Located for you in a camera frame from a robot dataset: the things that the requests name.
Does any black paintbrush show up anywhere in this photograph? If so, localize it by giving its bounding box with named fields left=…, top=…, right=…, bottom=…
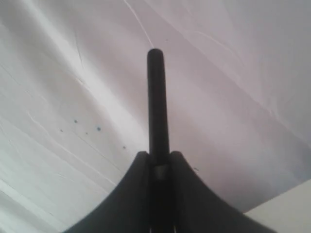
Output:
left=147, top=49, right=170, bottom=181

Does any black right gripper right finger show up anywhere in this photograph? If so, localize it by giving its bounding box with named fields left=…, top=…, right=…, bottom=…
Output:
left=170, top=151, right=273, bottom=233

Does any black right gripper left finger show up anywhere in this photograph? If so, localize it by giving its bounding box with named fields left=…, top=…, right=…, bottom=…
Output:
left=65, top=151, right=150, bottom=233

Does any white backdrop cloth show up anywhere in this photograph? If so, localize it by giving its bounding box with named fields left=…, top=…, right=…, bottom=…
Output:
left=0, top=0, right=311, bottom=233

